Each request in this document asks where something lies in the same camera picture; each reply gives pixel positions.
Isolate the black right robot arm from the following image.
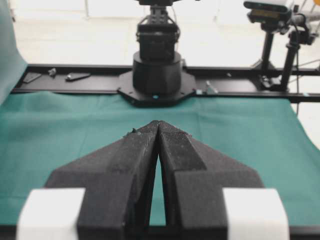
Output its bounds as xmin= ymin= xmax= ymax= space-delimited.
xmin=133 ymin=0 xmax=263 ymax=240

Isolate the camera on black stand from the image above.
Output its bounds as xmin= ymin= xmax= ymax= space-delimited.
xmin=243 ymin=0 xmax=294 ymax=91

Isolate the metal clamp on rail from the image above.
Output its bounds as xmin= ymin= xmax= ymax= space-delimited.
xmin=196 ymin=80 xmax=219 ymax=95

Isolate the black flat bracket on rail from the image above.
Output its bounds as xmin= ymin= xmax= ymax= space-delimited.
xmin=65 ymin=72 xmax=91 ymax=82

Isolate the black stand pole with cable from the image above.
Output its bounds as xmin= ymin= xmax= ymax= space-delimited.
xmin=279 ymin=12 xmax=316 ymax=92

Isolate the small metal bolt on rail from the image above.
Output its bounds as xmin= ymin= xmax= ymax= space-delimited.
xmin=48 ymin=68 xmax=57 ymax=78

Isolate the black mounting rail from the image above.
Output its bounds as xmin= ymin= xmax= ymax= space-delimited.
xmin=12 ymin=64 xmax=320 ymax=104

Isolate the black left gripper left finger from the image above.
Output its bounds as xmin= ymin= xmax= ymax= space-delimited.
xmin=45 ymin=120 xmax=159 ymax=240

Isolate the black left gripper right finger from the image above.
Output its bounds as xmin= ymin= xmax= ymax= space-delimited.
xmin=158 ymin=121 xmax=264 ymax=240

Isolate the green table cloth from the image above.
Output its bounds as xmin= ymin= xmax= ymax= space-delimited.
xmin=0 ymin=91 xmax=320 ymax=228

